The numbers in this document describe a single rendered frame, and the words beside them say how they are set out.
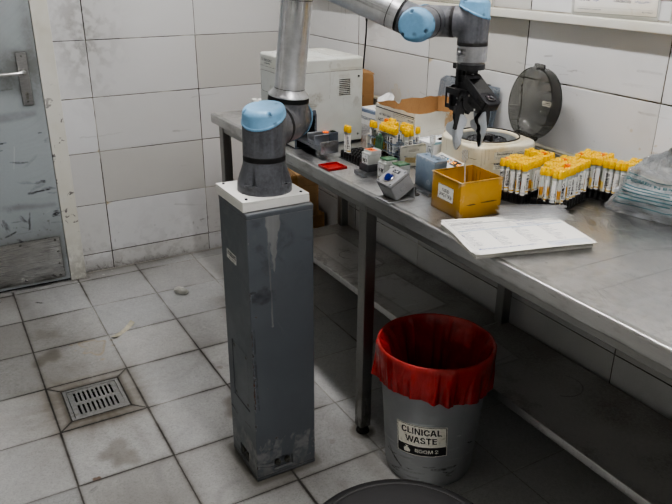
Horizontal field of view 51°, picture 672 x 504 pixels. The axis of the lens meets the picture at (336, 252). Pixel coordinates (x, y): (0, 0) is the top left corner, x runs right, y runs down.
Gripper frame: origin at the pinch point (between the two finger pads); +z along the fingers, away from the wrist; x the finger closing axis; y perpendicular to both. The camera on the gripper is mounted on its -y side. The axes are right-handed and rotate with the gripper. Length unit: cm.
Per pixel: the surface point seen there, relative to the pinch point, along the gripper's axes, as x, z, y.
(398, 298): -21, 78, 65
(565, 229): -11.1, 16.2, -25.9
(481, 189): 0.1, 10.2, -6.7
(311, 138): 13, 13, 70
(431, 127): -22, 8, 50
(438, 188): 6.5, 11.9, 3.1
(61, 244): 90, 86, 198
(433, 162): 1.9, 7.9, 13.1
